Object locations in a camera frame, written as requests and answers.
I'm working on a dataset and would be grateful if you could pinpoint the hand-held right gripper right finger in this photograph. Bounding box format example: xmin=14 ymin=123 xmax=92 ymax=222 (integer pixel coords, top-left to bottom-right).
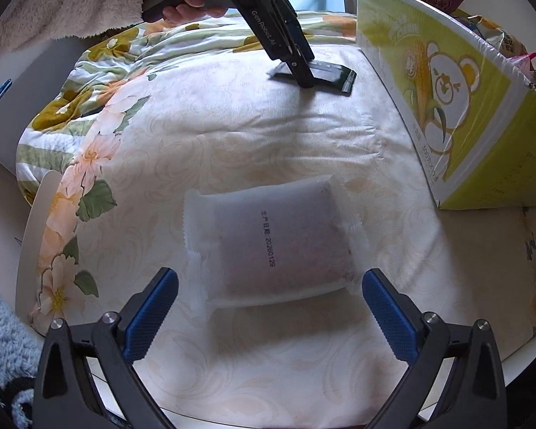
xmin=362 ymin=269 xmax=510 ymax=429

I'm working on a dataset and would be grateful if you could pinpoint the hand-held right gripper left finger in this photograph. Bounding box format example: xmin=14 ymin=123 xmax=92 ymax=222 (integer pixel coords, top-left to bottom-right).
xmin=33 ymin=268 xmax=182 ymax=429

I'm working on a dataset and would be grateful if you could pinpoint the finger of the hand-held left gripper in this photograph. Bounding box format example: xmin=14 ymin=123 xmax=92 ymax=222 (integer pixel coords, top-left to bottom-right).
xmin=268 ymin=0 xmax=316 ymax=89

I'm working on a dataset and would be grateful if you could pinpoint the dark green snack packet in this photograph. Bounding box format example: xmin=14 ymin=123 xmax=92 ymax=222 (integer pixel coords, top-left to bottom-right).
xmin=268 ymin=59 xmax=357 ymax=97

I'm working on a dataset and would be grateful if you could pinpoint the translucent white snack packet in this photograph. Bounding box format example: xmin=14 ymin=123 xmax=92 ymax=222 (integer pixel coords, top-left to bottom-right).
xmin=182 ymin=178 xmax=369 ymax=310

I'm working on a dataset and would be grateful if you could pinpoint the yellow-green cardboard box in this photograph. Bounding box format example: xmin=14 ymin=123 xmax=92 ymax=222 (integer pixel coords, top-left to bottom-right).
xmin=355 ymin=0 xmax=536 ymax=212

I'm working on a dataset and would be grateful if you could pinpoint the pink snack packet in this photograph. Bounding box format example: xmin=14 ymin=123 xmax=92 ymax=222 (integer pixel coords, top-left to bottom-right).
xmin=511 ymin=51 xmax=536 ymax=75

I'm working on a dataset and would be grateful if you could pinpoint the floral striped quilt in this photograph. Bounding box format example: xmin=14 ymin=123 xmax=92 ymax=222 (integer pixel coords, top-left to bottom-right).
xmin=17 ymin=11 xmax=358 ymax=207

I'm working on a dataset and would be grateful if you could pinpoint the cream patterned bed sheet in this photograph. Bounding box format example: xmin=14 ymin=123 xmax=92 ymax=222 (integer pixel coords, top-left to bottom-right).
xmin=29 ymin=45 xmax=536 ymax=426

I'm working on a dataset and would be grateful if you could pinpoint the white curved panel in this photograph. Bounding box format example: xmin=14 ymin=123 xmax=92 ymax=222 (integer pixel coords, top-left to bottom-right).
xmin=15 ymin=169 xmax=64 ymax=323

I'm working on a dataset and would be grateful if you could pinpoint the light blue fluffy cloth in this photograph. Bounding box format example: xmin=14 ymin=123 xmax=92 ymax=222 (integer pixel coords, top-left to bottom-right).
xmin=0 ymin=272 xmax=51 ymax=429

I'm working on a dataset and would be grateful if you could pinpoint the grey bed headboard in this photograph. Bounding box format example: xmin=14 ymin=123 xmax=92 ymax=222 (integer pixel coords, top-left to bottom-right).
xmin=0 ymin=31 xmax=95 ymax=175

